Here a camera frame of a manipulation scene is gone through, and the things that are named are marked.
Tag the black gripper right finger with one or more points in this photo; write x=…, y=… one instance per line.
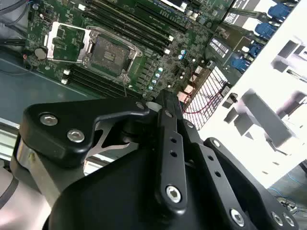
x=213, y=165

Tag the metal socket cover frame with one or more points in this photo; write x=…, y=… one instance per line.
x=51, y=40

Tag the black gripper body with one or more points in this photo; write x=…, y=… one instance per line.
x=115, y=196

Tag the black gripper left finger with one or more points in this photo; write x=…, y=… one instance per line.
x=60, y=124

